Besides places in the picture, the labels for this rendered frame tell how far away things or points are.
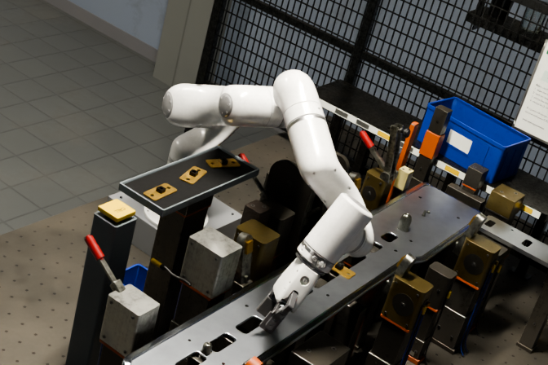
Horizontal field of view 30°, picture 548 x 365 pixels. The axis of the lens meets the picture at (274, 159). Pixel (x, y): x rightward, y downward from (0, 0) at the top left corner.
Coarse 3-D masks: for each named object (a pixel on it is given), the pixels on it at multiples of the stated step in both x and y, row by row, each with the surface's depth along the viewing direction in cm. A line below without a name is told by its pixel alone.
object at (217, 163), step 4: (208, 160) 254; (212, 160) 254; (216, 160) 255; (220, 160) 254; (224, 160) 255; (228, 160) 257; (232, 160) 257; (208, 164) 252; (216, 164) 253; (220, 164) 254; (224, 164) 254; (228, 164) 255; (232, 164) 255; (236, 164) 256
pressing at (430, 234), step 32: (416, 192) 303; (384, 224) 281; (416, 224) 286; (448, 224) 291; (384, 256) 266; (416, 256) 270; (256, 288) 239; (320, 288) 245; (352, 288) 249; (192, 320) 222; (224, 320) 225; (288, 320) 231; (320, 320) 235; (160, 352) 210; (192, 352) 213; (224, 352) 215; (256, 352) 218
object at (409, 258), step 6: (402, 258) 249; (408, 258) 248; (414, 258) 249; (402, 264) 249; (408, 264) 248; (396, 270) 250; (402, 270) 249; (408, 270) 252; (402, 276) 251; (390, 282) 252; (384, 288) 254
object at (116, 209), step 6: (102, 204) 224; (108, 204) 225; (114, 204) 225; (120, 204) 226; (102, 210) 223; (108, 210) 223; (114, 210) 223; (120, 210) 224; (126, 210) 224; (132, 210) 225; (108, 216) 222; (114, 216) 221; (120, 216) 222; (126, 216) 223
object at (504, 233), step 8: (488, 216) 301; (496, 224) 298; (504, 224) 299; (488, 232) 293; (496, 232) 293; (504, 232) 295; (512, 232) 296; (520, 232) 297; (504, 240) 291; (512, 240) 291; (520, 240) 293; (536, 240) 295; (520, 248) 288; (528, 248) 290; (536, 248) 291; (544, 248) 292; (528, 256) 287; (536, 256) 287; (544, 256) 288; (544, 264) 285
